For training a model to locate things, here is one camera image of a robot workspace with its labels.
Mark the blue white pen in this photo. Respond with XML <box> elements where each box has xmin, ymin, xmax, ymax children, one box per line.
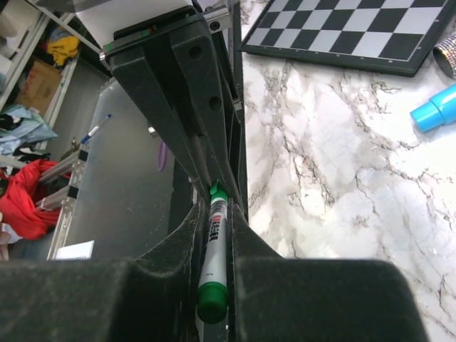
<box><xmin>81</xmin><ymin>113</ymin><xmax>112</xmax><ymax>145</ymax></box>

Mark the green whiteboard marker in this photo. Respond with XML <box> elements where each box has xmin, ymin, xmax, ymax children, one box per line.
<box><xmin>197</xmin><ymin>182</ymin><xmax>229</xmax><ymax>324</ymax></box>

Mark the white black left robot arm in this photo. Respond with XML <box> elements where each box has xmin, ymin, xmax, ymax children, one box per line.
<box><xmin>76</xmin><ymin>1</ymin><xmax>247</xmax><ymax>208</ymax></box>

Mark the cardboard box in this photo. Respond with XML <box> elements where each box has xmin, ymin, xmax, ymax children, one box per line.
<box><xmin>15</xmin><ymin>58</ymin><xmax>62</xmax><ymax>117</ymax></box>

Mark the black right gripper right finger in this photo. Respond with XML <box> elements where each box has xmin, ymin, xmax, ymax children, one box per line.
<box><xmin>227</xmin><ymin>202</ymin><xmax>428</xmax><ymax>341</ymax></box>

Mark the blue toy microphone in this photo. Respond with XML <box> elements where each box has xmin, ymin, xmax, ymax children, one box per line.
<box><xmin>410</xmin><ymin>85</ymin><xmax>455</xmax><ymax>133</ymax></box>

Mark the yellow cloth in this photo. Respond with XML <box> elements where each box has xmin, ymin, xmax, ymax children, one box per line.
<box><xmin>46</xmin><ymin>36</ymin><xmax>80</xmax><ymax>66</ymax></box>

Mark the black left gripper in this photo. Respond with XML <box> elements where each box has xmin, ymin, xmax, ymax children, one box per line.
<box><xmin>99</xmin><ymin>6</ymin><xmax>243</xmax><ymax>207</ymax></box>

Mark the red cloth bag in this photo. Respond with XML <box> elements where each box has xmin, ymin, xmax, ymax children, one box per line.
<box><xmin>1</xmin><ymin>160</ymin><xmax>61</xmax><ymax>240</ymax></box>

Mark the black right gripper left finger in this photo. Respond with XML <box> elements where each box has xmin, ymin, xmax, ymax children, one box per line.
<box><xmin>1</xmin><ymin>203</ymin><xmax>205</xmax><ymax>341</ymax></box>

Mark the black white chessboard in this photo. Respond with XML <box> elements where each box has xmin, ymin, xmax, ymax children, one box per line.
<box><xmin>240</xmin><ymin>0</ymin><xmax>455</xmax><ymax>77</ymax></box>

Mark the aluminium frame rail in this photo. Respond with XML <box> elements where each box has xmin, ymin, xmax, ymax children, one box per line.
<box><xmin>36</xmin><ymin>145</ymin><xmax>88</xmax><ymax>260</ymax></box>

